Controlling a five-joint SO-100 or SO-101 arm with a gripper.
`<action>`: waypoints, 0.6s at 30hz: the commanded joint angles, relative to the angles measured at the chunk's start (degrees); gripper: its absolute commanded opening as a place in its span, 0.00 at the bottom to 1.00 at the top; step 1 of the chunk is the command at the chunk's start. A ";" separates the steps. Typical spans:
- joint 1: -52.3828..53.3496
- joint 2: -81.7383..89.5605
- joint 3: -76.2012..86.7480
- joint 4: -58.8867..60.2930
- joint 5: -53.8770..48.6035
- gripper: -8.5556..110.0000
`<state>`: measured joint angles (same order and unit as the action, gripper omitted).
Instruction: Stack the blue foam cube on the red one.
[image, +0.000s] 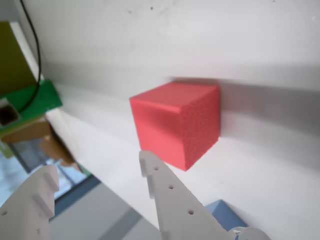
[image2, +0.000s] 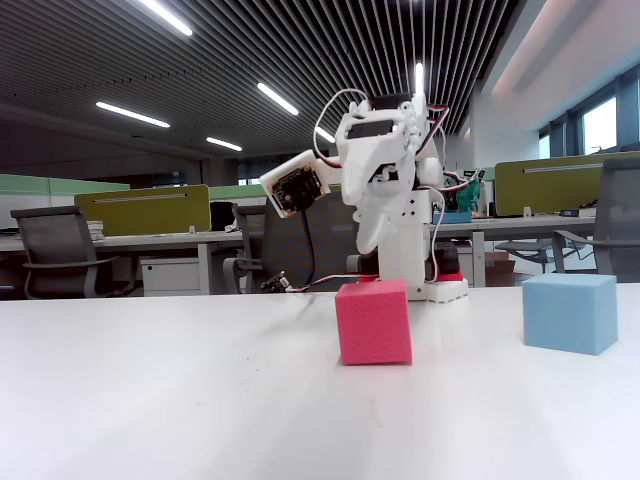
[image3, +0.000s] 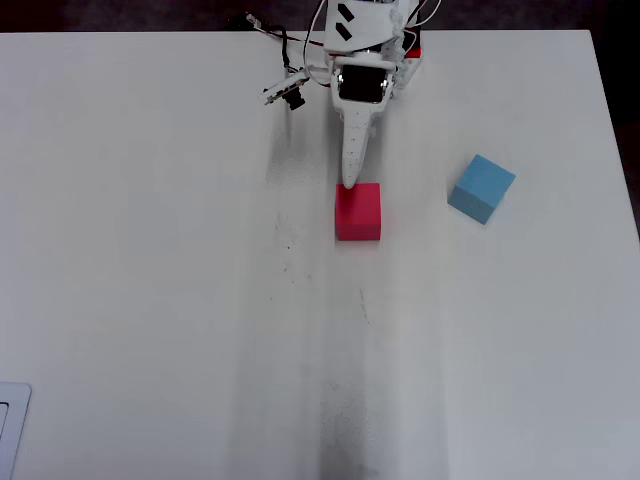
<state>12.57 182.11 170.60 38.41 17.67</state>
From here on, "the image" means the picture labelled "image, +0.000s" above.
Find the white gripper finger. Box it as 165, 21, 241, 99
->
0, 164, 60, 240
139, 149, 233, 240

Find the blue foam cube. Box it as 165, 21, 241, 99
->
204, 199, 249, 233

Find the red foam cube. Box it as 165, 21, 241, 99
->
129, 81, 221, 173

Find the brown cardboard box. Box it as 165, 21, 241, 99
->
0, 119, 82, 173

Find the white square framed holder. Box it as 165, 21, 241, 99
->
0, 98, 21, 127

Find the green box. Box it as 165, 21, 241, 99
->
0, 79, 63, 133

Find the olive yellow partition panel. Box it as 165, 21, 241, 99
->
0, 21, 38, 96

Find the thin black cable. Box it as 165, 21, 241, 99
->
20, 0, 41, 113

